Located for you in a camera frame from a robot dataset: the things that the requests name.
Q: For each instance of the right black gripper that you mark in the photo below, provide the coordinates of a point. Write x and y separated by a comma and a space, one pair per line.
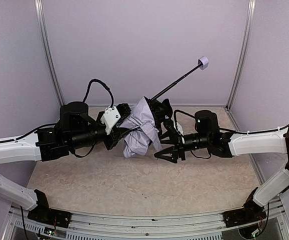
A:
180, 146

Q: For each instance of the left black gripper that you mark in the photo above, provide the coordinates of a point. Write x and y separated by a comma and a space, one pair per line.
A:
112, 139

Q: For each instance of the lilac folding umbrella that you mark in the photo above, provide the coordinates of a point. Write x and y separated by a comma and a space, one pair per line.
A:
144, 125

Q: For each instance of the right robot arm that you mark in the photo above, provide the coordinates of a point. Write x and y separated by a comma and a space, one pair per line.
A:
225, 143

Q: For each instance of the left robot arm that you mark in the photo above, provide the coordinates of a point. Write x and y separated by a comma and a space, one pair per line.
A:
74, 130

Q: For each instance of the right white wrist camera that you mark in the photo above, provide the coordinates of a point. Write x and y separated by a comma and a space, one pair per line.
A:
178, 130

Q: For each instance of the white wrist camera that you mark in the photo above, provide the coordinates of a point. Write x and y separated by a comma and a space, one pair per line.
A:
114, 115
178, 130

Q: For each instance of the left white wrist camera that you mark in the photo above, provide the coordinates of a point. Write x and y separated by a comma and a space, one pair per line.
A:
114, 115

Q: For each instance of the front aluminium rail base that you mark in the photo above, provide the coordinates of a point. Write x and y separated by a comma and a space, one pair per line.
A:
92, 226

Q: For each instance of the left aluminium frame post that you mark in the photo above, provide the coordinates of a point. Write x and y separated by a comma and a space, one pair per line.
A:
39, 9

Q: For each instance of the aluminium frame post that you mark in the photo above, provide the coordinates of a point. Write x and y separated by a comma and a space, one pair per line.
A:
242, 54
39, 9

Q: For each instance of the right aluminium frame post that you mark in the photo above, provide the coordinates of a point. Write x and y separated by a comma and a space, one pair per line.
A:
242, 54

